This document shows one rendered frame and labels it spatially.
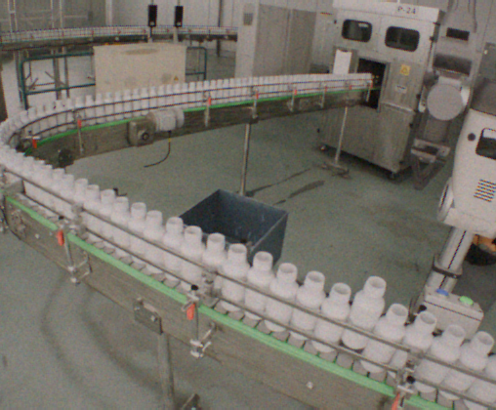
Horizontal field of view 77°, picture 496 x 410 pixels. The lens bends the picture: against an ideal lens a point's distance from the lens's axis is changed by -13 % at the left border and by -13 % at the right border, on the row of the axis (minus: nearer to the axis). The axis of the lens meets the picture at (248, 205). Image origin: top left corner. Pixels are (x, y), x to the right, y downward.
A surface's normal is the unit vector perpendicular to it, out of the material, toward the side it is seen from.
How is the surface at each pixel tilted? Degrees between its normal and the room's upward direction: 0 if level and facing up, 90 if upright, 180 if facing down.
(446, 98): 90
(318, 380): 90
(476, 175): 90
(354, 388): 90
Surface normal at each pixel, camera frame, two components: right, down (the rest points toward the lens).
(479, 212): -0.47, 0.40
